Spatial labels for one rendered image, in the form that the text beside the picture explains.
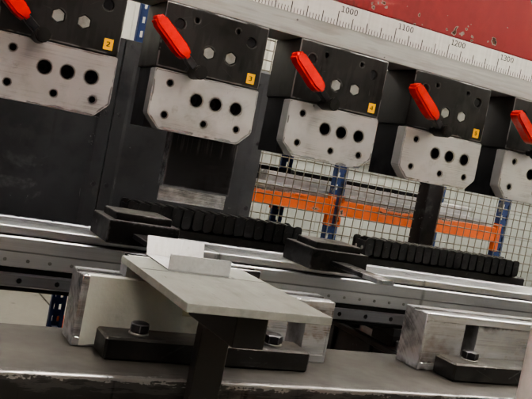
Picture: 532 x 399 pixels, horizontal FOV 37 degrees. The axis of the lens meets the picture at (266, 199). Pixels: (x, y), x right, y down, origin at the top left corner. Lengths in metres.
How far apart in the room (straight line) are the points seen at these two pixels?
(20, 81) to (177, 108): 0.20
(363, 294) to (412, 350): 0.25
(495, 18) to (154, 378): 0.76
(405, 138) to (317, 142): 0.15
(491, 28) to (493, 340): 0.52
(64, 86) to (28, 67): 0.05
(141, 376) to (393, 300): 0.73
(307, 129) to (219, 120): 0.14
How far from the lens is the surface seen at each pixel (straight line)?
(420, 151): 1.25
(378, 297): 1.59
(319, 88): 1.11
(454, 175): 1.29
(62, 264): 1.34
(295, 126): 1.13
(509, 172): 1.37
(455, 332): 1.38
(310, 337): 1.22
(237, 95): 1.09
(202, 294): 0.92
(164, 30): 1.02
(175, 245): 1.14
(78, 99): 1.03
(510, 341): 1.46
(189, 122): 1.07
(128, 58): 1.61
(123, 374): 1.01
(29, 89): 1.02
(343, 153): 1.17
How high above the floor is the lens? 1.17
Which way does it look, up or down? 3 degrees down
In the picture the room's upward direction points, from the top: 11 degrees clockwise
